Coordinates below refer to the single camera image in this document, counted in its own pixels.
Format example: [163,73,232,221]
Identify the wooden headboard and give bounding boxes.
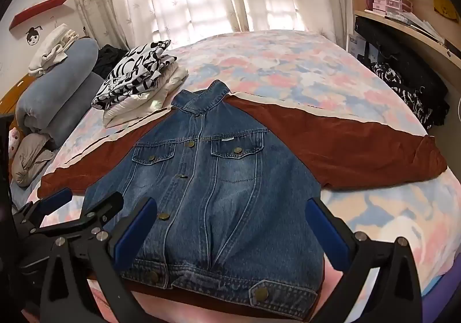
[0,72,37,129]

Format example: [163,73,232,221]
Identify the pink and blue printed blanket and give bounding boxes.
[11,29,461,323]

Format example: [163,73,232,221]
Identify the dark clothes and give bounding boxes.
[94,45,129,78]

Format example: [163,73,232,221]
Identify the black bag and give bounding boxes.
[355,16,451,129]

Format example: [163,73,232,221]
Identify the black and white printed garment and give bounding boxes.
[91,40,180,110]

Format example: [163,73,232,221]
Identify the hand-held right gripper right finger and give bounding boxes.
[305,197,424,323]

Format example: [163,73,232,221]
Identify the denim jacket with brown sleeves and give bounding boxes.
[37,80,448,322]

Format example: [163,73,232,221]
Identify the folded white satin garment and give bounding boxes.
[103,63,190,129]

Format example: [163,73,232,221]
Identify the rolled blue blanket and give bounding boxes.
[15,37,105,151]

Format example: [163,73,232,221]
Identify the stack of pink boxes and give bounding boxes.
[371,0,411,15]

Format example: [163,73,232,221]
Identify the pile of papers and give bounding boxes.
[385,11,442,39]

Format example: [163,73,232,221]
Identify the black and white patterned cloth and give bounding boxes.
[371,63,422,118]

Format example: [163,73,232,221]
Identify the beige pillow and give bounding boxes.
[11,133,56,187]

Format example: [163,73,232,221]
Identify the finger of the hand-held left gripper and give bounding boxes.
[12,188,73,233]
[32,191,125,237]

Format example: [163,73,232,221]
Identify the pink plush pillow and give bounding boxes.
[8,126,20,158]

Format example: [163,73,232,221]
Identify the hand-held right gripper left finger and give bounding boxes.
[39,197,158,323]

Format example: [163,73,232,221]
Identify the face wall sticker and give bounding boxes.
[25,25,44,47]

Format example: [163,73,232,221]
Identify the purple bed sheet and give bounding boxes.
[407,265,461,323]

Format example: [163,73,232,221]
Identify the red wall shelf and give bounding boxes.
[9,0,73,30]

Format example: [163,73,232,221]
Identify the white cardboard box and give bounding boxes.
[347,35,368,60]

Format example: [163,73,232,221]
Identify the pile of white clothes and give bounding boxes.
[28,24,80,76]

